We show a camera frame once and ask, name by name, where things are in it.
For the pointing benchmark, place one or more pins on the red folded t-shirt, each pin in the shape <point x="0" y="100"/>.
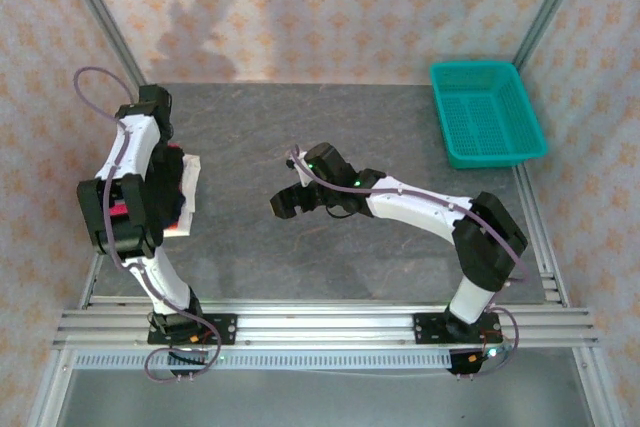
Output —
<point x="118" y="209"/>

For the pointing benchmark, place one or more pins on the teal plastic basket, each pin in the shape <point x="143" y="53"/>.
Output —
<point x="485" y="117"/>

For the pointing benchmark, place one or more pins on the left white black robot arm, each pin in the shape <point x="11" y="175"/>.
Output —
<point x="132" y="152"/>

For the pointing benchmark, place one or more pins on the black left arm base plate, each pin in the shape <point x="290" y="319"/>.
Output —
<point x="225" y="329"/>

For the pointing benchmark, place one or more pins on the white folded t-shirt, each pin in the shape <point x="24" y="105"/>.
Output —
<point x="192" y="172"/>

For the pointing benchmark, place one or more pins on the aluminium frame leg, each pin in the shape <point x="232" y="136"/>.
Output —
<point x="597" y="387"/>
<point x="50" y="387"/>

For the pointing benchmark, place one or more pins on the aluminium mounting rail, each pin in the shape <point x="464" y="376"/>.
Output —
<point x="325" y="327"/>

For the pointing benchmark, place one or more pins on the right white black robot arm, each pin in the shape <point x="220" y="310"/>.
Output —
<point x="415" y="207"/>

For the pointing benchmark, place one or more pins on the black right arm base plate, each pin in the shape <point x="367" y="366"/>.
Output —
<point x="427" y="329"/>

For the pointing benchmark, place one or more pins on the aluminium frame post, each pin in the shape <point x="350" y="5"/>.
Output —
<point x="540" y="22"/>
<point x="107" y="22"/>

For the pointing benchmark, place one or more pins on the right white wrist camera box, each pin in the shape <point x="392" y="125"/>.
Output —
<point x="301" y="173"/>

